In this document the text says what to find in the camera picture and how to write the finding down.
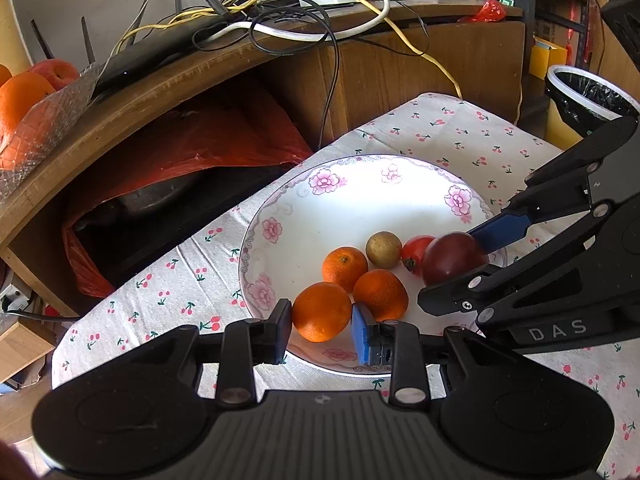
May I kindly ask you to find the black trash bag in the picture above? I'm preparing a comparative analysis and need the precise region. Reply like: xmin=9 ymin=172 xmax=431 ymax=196
xmin=547 ymin=71 xmax=640 ymax=136

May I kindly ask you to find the black cable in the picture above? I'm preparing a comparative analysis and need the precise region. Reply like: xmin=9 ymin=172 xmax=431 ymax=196
xmin=220 ymin=0 xmax=342 ymax=151

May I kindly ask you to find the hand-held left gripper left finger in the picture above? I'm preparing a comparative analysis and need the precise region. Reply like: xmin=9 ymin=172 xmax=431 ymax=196
xmin=105 ymin=299 xmax=293 ymax=407

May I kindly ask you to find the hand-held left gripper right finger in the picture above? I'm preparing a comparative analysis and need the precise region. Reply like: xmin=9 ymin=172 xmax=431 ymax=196
xmin=351 ymin=302 xmax=546 ymax=407

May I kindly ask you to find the yellow vertical pole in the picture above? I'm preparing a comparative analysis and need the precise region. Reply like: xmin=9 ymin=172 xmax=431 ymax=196
xmin=0 ymin=0 xmax=31 ymax=78

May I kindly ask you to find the white floral bowl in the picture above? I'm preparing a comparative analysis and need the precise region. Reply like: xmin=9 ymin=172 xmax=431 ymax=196
xmin=238 ymin=154 xmax=508 ymax=376

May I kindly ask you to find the small brown kiwi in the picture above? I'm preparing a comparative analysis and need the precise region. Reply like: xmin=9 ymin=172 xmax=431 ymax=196
xmin=365 ymin=231 xmax=403 ymax=266

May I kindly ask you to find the glass fruit plate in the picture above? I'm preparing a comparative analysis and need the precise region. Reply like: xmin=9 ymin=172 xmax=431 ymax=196
xmin=0 ymin=62 xmax=101 ymax=203

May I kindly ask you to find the small red plastic wrapper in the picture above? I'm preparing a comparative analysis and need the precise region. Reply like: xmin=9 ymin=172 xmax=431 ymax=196
xmin=460 ymin=0 xmax=513 ymax=23

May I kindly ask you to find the yellow box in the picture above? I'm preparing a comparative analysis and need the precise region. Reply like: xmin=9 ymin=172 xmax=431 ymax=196
xmin=530 ymin=35 xmax=568 ymax=81

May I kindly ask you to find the large orange mandarin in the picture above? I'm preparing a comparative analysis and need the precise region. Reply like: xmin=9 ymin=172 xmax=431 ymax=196
xmin=292 ymin=282 xmax=353 ymax=343

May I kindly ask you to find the yellow trash can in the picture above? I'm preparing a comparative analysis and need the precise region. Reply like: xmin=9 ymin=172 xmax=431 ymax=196
xmin=544 ymin=64 xmax=640 ymax=152

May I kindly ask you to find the black router with antennas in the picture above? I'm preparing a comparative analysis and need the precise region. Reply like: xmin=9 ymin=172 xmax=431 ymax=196
xmin=30 ymin=0 xmax=268 ymax=103

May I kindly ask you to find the red apple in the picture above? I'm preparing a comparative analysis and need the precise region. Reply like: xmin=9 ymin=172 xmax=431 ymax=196
xmin=31 ymin=59 xmax=81 ymax=92

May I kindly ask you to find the tangle of cables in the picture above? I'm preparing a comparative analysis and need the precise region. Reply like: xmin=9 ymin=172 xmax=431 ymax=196
xmin=110 ymin=0 xmax=523 ymax=123

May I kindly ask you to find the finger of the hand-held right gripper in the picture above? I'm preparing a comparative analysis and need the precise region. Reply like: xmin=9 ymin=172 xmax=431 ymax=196
xmin=467 ymin=116 xmax=637 ymax=256
xmin=417 ymin=240 xmax=602 ymax=329

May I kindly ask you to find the thick white cable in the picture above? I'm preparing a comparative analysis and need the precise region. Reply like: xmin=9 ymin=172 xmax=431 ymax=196
xmin=192 ymin=0 xmax=391 ymax=42

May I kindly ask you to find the metal pot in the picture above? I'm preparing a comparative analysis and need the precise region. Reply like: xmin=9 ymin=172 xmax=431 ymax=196
xmin=87 ymin=170 xmax=211 ymax=221

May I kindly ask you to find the small red tomato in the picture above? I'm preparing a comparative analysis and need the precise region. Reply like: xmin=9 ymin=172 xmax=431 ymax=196
xmin=401 ymin=235 xmax=436 ymax=277

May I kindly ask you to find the dark red plum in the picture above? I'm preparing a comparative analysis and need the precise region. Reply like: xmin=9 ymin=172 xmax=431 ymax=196
xmin=421 ymin=231 xmax=490 ymax=287

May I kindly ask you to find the small orange mandarin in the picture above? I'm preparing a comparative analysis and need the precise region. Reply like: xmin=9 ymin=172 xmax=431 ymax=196
xmin=353 ymin=269 xmax=409 ymax=322
xmin=322 ymin=246 xmax=369 ymax=293

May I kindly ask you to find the cherry print tablecloth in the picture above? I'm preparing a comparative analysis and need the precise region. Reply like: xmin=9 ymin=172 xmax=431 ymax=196
xmin=51 ymin=91 xmax=640 ymax=480

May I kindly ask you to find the black metal shelf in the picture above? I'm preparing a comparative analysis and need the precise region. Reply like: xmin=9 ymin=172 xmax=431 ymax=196
xmin=515 ymin=0 xmax=640 ymax=126

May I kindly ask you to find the wooden cabinet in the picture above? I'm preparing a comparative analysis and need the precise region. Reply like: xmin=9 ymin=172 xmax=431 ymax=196
xmin=0 ymin=0 xmax=526 ymax=318

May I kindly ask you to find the red plastic bag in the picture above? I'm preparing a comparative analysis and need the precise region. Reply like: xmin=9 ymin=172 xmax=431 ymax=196
xmin=62 ymin=92 xmax=313 ymax=298

